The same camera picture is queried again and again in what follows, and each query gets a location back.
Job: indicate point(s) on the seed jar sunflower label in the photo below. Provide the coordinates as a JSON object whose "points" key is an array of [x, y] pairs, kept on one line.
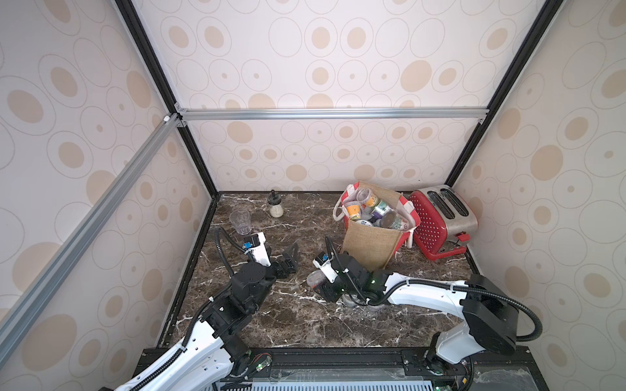
{"points": [[394, 221]]}

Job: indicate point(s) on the horizontal aluminium rail back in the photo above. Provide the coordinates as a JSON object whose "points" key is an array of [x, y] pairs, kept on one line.
{"points": [[329, 114]]}

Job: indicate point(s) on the seed jar red label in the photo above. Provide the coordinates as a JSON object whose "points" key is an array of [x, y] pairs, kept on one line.
{"points": [[316, 278]]}

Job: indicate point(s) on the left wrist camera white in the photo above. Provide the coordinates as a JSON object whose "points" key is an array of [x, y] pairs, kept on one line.
{"points": [[254, 247]]}

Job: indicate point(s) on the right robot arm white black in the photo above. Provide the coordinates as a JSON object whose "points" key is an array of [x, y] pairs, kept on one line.
{"points": [[489, 320]]}

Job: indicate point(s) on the seed jar orange label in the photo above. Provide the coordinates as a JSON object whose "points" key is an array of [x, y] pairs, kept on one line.
{"points": [[354, 210]]}

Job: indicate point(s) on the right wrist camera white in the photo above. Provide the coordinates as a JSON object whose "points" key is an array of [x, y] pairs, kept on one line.
{"points": [[323, 263]]}

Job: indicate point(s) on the red silver toaster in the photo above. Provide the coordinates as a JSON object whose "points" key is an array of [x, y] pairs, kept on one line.
{"points": [[447, 222]]}

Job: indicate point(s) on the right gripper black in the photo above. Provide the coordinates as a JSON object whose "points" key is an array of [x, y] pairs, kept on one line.
{"points": [[330, 282]]}

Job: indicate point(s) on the clear plastic cup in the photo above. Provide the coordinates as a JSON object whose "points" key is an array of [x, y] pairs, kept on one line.
{"points": [[241, 221]]}

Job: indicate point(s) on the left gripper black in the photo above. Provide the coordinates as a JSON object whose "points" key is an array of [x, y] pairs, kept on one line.
{"points": [[287, 270]]}

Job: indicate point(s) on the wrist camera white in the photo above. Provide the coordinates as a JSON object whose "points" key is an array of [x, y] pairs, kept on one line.
{"points": [[254, 247], [323, 263]]}

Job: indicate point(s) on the red burlap canvas bag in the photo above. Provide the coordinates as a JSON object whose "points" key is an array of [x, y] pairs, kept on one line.
{"points": [[373, 246]]}

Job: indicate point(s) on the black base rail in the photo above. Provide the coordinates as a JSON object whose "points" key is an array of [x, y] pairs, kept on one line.
{"points": [[383, 369]]}

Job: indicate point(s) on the seed jar yellow label back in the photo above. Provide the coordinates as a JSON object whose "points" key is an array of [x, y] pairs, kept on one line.
{"points": [[367, 197]]}

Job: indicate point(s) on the seed jar green label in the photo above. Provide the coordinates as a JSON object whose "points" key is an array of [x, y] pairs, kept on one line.
{"points": [[364, 222]]}

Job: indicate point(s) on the aluminium rail left wall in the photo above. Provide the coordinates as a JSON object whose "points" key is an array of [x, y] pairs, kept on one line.
{"points": [[48, 282]]}

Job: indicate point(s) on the glass sugar jar black lid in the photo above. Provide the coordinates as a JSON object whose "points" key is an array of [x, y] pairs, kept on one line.
{"points": [[274, 200]]}

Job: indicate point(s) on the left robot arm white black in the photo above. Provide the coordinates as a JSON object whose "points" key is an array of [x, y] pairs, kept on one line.
{"points": [[205, 327]]}

